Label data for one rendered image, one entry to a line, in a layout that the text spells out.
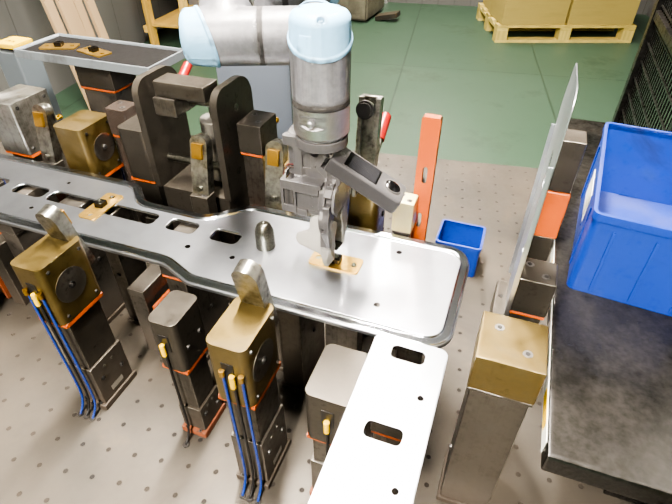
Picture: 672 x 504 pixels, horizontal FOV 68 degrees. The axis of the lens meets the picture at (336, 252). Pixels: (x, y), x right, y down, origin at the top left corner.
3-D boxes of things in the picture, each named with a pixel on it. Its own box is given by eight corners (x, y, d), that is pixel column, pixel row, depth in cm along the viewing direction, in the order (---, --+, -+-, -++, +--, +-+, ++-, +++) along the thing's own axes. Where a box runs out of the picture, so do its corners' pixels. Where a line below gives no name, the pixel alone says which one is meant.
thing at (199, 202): (212, 300, 116) (189, 194, 98) (218, 292, 118) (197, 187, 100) (227, 304, 115) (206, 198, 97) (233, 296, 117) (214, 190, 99)
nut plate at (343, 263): (307, 263, 80) (307, 257, 79) (316, 249, 83) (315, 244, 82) (356, 275, 78) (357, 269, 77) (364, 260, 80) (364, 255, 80)
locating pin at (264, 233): (253, 256, 84) (249, 224, 80) (262, 245, 86) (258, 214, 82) (271, 260, 83) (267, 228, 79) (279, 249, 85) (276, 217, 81)
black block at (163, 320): (173, 444, 88) (130, 333, 70) (203, 400, 95) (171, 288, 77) (199, 454, 87) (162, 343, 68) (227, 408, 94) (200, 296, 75)
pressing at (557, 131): (497, 335, 68) (571, 92, 47) (505, 281, 76) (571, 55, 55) (502, 336, 68) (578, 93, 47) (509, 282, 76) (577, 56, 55)
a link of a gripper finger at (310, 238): (300, 258, 80) (301, 206, 75) (334, 266, 78) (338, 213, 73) (292, 267, 77) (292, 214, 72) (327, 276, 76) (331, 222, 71)
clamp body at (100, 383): (70, 414, 93) (-13, 275, 71) (112, 366, 102) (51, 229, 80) (98, 425, 91) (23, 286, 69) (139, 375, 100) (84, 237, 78)
